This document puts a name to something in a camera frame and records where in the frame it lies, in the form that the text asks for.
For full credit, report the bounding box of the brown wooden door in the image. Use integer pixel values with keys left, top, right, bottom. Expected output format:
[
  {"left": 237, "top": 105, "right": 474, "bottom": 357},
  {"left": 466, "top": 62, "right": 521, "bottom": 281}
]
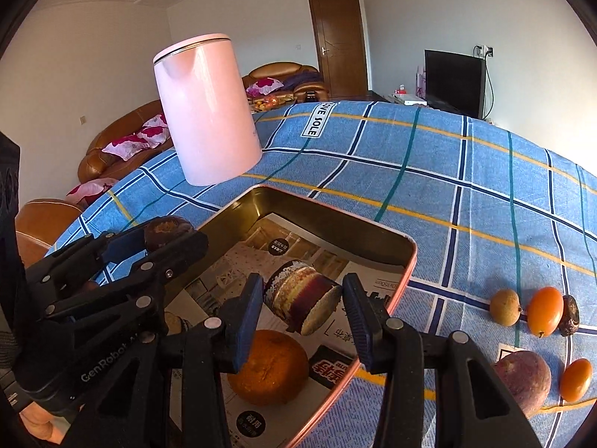
[{"left": 308, "top": 0, "right": 369, "bottom": 102}]

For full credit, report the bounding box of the short brown leather sofa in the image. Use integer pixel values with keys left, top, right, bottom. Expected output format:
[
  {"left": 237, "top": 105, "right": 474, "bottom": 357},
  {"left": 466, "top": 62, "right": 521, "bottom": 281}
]
[{"left": 241, "top": 62, "right": 326, "bottom": 104}]

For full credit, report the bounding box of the orange snack bag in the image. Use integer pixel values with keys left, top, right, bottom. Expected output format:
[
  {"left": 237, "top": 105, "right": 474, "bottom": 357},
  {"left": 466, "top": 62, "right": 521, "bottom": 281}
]
[{"left": 251, "top": 94, "right": 296, "bottom": 113}]

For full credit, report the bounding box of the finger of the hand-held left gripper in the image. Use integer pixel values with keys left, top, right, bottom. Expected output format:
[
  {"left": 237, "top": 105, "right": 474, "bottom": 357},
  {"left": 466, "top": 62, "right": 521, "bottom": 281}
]
[
  {"left": 42, "top": 230, "right": 209, "bottom": 332},
  {"left": 25, "top": 223, "right": 156, "bottom": 286}
]

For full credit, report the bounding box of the blue plaid tablecloth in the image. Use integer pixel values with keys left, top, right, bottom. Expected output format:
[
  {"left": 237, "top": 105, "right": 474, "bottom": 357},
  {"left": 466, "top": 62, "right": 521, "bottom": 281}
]
[{"left": 47, "top": 100, "right": 597, "bottom": 448}]

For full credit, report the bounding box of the small orange kumquat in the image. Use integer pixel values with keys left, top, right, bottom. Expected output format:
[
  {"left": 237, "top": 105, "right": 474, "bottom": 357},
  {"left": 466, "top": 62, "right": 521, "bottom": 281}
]
[{"left": 559, "top": 358, "right": 593, "bottom": 403}]

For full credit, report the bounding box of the dark brown passion fruit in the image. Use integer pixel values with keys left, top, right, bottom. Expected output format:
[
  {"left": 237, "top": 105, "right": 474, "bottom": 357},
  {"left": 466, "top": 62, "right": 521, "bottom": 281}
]
[{"left": 144, "top": 217, "right": 197, "bottom": 253}]

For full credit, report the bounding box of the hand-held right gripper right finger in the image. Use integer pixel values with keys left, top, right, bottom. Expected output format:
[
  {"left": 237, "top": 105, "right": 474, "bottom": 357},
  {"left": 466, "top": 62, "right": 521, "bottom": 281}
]
[{"left": 342, "top": 273, "right": 542, "bottom": 448}]

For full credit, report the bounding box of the person's left hand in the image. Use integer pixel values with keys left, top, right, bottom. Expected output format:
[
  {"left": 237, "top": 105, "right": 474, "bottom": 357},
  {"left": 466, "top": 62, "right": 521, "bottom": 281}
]
[{"left": 21, "top": 404, "right": 65, "bottom": 446}]

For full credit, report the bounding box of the white television stand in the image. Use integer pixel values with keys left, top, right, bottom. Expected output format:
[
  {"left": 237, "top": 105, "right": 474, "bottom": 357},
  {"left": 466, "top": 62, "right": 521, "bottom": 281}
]
[{"left": 381, "top": 92, "right": 435, "bottom": 109}]

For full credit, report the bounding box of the tan longan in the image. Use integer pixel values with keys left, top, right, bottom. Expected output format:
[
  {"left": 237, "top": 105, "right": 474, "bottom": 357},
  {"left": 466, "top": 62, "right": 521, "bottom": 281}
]
[{"left": 489, "top": 289, "right": 522, "bottom": 327}]

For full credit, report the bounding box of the brown leather armchair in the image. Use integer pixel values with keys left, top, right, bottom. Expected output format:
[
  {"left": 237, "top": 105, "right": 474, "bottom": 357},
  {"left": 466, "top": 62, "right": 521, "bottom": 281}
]
[{"left": 14, "top": 198, "right": 85, "bottom": 269}]

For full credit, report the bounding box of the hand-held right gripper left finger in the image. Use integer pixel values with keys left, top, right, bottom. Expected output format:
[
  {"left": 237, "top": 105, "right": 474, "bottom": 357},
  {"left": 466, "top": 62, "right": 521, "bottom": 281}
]
[{"left": 65, "top": 273, "right": 266, "bottom": 448}]

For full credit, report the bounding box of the pink electric kettle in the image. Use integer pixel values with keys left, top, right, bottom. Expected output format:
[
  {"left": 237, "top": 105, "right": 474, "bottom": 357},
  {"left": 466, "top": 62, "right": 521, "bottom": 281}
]
[{"left": 153, "top": 33, "right": 264, "bottom": 186}]

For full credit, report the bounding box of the rectangular metal tin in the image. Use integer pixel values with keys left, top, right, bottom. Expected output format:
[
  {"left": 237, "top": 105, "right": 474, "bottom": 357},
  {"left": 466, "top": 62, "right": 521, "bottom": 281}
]
[{"left": 159, "top": 185, "right": 417, "bottom": 448}]

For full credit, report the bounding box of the floral pink pillow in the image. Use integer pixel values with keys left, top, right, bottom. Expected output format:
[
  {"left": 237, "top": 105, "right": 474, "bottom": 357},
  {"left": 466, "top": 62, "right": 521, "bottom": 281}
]
[
  {"left": 246, "top": 78, "right": 285, "bottom": 99},
  {"left": 101, "top": 133, "right": 157, "bottom": 160},
  {"left": 66, "top": 177, "right": 118, "bottom": 207},
  {"left": 139, "top": 114, "right": 170, "bottom": 144}
]

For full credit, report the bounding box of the dark brown date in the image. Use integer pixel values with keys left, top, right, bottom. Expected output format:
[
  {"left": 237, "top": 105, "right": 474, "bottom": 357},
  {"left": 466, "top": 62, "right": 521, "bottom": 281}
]
[{"left": 559, "top": 294, "right": 581, "bottom": 337}]

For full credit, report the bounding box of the large orange kumquat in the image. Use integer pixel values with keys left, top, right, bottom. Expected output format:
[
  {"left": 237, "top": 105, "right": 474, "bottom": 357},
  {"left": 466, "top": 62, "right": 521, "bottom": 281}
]
[{"left": 527, "top": 286, "right": 565, "bottom": 339}]

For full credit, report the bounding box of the black power cable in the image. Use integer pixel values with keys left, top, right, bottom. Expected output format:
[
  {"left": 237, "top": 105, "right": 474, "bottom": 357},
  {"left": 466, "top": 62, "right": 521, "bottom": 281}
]
[{"left": 484, "top": 56, "right": 497, "bottom": 125}]

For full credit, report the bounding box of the newspaper sheet lining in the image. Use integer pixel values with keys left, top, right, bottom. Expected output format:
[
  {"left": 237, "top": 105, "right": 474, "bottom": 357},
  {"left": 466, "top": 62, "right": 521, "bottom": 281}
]
[{"left": 165, "top": 212, "right": 406, "bottom": 448}]

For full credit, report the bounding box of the purple blanket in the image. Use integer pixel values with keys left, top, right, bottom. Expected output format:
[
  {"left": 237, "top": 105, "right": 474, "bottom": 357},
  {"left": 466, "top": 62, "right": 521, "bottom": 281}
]
[{"left": 280, "top": 71, "right": 323, "bottom": 93}]

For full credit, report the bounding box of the orange mandarin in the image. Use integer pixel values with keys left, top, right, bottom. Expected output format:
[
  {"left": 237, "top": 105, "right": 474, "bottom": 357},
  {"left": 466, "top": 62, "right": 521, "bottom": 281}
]
[{"left": 227, "top": 329, "right": 310, "bottom": 406}]

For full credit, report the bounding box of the black television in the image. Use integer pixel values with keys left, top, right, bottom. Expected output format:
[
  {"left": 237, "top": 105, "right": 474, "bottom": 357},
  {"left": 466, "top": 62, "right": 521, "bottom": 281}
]
[{"left": 423, "top": 49, "right": 487, "bottom": 120}]

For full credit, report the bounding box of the purple passion fruit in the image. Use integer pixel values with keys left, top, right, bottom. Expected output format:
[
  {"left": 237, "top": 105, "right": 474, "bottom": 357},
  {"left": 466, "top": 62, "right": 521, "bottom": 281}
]
[{"left": 493, "top": 350, "right": 552, "bottom": 419}]

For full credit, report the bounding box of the long brown leather sofa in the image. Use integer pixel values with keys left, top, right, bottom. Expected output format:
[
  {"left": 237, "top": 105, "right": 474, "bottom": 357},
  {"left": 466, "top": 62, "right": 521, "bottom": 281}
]
[{"left": 77, "top": 99, "right": 177, "bottom": 184}]

